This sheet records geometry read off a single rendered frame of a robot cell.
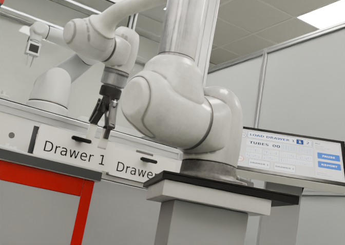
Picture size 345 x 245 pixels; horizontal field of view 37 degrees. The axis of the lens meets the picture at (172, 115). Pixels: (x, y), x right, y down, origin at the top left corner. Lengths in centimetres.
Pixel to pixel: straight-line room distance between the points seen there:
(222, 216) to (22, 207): 49
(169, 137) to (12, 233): 44
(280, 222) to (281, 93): 134
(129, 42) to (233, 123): 55
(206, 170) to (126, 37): 63
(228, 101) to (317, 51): 200
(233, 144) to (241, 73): 254
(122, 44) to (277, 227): 108
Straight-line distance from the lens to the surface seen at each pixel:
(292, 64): 348
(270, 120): 347
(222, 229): 133
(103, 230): 200
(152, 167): 207
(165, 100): 121
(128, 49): 176
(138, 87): 122
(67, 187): 132
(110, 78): 176
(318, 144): 245
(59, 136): 185
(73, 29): 165
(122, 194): 203
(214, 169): 135
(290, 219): 233
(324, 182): 226
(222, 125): 135
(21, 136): 190
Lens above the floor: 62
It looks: 13 degrees up
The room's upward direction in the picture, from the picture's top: 10 degrees clockwise
